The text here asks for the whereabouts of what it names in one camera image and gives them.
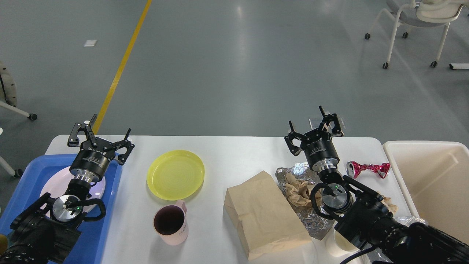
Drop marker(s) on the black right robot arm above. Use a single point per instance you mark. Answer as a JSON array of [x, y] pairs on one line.
[[361, 216]]

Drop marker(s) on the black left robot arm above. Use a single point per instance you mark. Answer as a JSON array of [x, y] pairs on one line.
[[48, 229]]

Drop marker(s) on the pink plate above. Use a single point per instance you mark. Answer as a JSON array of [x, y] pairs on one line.
[[58, 183]]

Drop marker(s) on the brown paper bag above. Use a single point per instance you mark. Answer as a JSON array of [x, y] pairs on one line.
[[263, 218]]

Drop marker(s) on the crumpled brown paper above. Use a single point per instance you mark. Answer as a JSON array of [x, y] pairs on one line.
[[298, 192]]

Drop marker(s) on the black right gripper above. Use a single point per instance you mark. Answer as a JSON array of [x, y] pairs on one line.
[[320, 149]]

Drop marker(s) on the white paper cup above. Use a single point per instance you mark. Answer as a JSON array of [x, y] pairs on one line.
[[337, 246]]

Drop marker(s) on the yellow plastic plate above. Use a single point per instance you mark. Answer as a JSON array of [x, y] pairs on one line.
[[176, 174]]

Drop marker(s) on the white bar on floor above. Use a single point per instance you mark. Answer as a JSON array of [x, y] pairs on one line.
[[459, 66]]

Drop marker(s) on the left background chair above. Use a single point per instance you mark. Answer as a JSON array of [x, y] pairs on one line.
[[9, 102]]

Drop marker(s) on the beige plastic bin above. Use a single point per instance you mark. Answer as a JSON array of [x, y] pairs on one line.
[[434, 178]]

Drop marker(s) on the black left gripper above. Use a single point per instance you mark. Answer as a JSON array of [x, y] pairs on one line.
[[95, 155]]

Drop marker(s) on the white office chair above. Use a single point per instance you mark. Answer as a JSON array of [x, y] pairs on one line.
[[419, 14]]

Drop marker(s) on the crumpled aluminium foil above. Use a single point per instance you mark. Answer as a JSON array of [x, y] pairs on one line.
[[316, 226]]

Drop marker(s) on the crushed red can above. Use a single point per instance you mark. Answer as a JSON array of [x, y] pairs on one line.
[[368, 168]]

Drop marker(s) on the pink mug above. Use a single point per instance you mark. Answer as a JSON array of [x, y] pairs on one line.
[[171, 223]]

